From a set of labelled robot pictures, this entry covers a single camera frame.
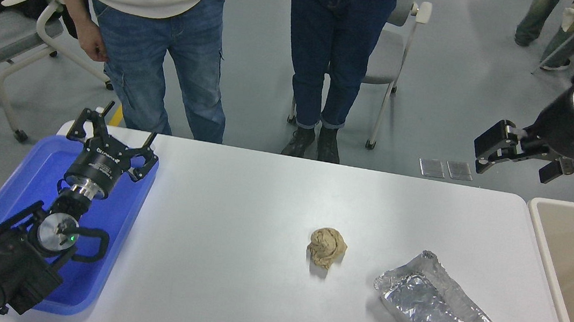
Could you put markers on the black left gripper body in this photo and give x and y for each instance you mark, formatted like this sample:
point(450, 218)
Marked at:
point(97, 169)

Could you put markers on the person's right hand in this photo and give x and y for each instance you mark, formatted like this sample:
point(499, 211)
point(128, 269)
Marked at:
point(93, 41)

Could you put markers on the yellow floor tape line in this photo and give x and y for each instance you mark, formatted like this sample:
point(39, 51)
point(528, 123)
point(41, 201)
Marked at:
point(116, 117)

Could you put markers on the metal floor plate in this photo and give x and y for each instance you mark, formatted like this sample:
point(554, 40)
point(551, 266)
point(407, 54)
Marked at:
point(431, 168)
point(459, 171)

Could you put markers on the blue plastic tray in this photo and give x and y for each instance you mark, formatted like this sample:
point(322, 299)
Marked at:
point(20, 179)

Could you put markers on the grey padded chair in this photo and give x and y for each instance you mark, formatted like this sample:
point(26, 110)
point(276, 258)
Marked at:
point(385, 53)

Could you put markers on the crinkled foil tray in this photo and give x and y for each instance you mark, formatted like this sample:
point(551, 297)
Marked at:
point(432, 307)

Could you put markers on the crumpled tan paper ball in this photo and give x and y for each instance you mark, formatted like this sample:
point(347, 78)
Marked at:
point(327, 246)

